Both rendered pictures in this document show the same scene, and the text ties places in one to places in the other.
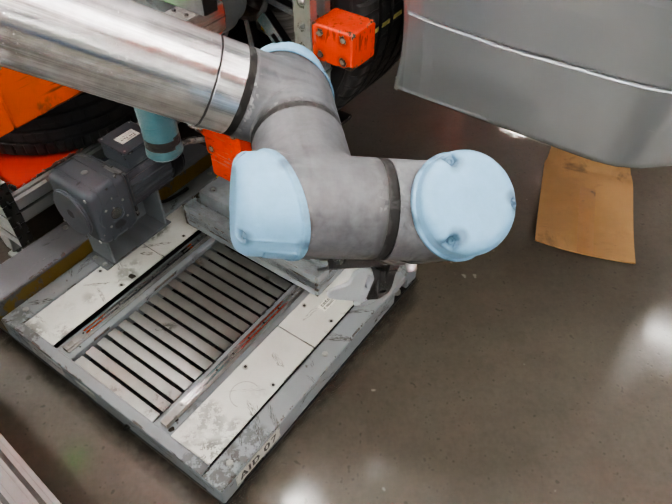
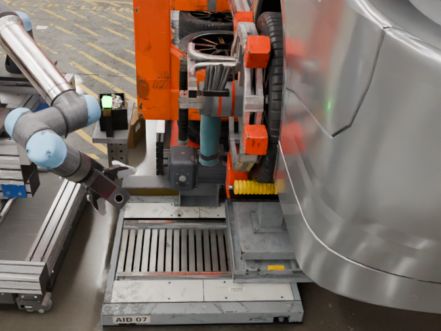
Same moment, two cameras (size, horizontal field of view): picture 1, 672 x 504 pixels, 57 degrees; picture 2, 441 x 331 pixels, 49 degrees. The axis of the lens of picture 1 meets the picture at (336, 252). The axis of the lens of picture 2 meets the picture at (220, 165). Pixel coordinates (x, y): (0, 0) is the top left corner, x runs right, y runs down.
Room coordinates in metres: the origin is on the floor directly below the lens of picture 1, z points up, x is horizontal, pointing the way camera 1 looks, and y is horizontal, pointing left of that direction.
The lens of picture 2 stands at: (0.02, -1.01, 1.67)
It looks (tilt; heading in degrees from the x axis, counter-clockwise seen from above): 33 degrees down; 49
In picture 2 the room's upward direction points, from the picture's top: 4 degrees clockwise
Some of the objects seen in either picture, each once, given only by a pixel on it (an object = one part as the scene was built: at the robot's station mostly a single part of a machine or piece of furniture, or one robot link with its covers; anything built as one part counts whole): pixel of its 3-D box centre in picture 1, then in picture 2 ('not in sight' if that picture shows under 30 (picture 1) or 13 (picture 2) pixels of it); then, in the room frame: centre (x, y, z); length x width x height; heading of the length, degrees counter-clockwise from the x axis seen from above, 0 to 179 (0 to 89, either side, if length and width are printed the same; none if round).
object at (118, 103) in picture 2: not in sight; (113, 110); (1.07, 1.03, 0.51); 0.20 x 0.14 x 0.13; 63
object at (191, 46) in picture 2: not in sight; (212, 44); (1.19, 0.40, 1.03); 0.19 x 0.18 x 0.11; 144
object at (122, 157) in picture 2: not in sight; (117, 154); (1.11, 1.09, 0.21); 0.10 x 0.10 x 0.42; 54
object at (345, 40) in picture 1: (343, 39); (254, 139); (1.05, -0.01, 0.85); 0.09 x 0.08 x 0.07; 54
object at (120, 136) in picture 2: not in sight; (114, 120); (1.09, 1.06, 0.44); 0.43 x 0.17 x 0.03; 54
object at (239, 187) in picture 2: not in sight; (264, 187); (1.24, 0.09, 0.51); 0.29 x 0.06 x 0.06; 144
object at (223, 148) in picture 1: (245, 137); (245, 176); (1.26, 0.22, 0.48); 0.16 x 0.12 x 0.17; 144
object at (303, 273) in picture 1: (286, 213); (266, 237); (1.37, 0.15, 0.13); 0.50 x 0.36 x 0.10; 54
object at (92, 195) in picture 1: (139, 189); (209, 178); (1.33, 0.55, 0.26); 0.42 x 0.18 x 0.35; 144
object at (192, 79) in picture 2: not in sight; (216, 64); (1.07, 0.24, 1.03); 0.19 x 0.18 x 0.11; 144
